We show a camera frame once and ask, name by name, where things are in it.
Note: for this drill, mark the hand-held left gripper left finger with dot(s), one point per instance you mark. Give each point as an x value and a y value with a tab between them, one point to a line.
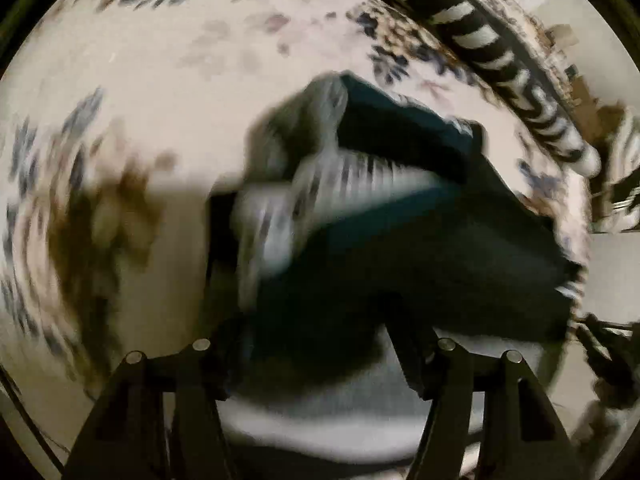
200	385

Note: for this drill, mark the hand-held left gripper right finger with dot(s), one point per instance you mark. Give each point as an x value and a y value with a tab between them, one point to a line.
415	360

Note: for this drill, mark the striped knit sweater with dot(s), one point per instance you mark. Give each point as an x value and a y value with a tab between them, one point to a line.
400	240

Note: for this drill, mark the black shoes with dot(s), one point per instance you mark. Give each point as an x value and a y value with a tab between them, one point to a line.
605	355

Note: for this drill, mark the floral bed quilt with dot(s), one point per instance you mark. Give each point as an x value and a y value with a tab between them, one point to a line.
150	85

